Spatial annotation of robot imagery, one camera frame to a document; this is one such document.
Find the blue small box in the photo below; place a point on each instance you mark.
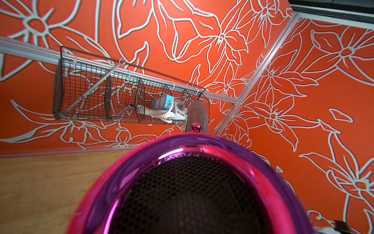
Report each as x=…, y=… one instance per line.
x=163, y=102

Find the black wire wall basket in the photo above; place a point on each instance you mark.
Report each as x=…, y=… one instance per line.
x=90, y=87

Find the black hair dryer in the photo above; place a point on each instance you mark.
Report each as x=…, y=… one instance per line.
x=190, y=183

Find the white power adapter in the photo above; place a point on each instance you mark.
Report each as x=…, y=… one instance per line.
x=179, y=110

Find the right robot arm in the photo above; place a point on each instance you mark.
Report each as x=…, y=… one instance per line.
x=339, y=227

